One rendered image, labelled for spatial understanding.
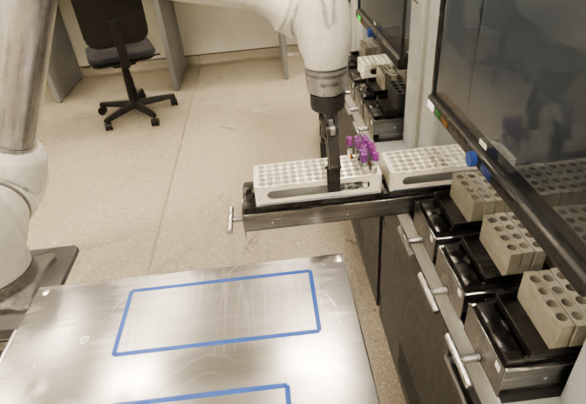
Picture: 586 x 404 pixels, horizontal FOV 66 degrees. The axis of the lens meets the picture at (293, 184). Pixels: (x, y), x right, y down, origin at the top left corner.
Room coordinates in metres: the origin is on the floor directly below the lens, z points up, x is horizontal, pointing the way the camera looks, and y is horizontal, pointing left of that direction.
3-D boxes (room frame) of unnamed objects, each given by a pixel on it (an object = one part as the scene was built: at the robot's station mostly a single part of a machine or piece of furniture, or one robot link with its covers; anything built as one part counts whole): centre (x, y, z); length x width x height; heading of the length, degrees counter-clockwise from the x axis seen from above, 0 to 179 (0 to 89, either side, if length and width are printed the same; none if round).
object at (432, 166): (0.92, -0.37, 0.83); 0.30 x 0.10 x 0.06; 92
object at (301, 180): (0.91, -0.06, 0.84); 0.30 x 0.10 x 0.06; 92
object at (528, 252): (0.62, -0.39, 0.85); 0.12 x 0.02 x 0.06; 1
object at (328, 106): (0.91, -0.09, 1.02); 0.08 x 0.07 x 0.09; 2
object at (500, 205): (0.77, -0.41, 0.85); 0.12 x 0.02 x 0.06; 2
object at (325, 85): (0.91, -0.09, 1.09); 0.09 x 0.09 x 0.06
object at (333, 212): (0.92, -0.19, 0.78); 0.73 x 0.14 x 0.09; 92
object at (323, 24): (0.93, -0.09, 1.20); 0.13 x 0.11 x 0.16; 7
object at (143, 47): (3.33, 1.14, 0.52); 0.64 x 0.60 x 1.05; 22
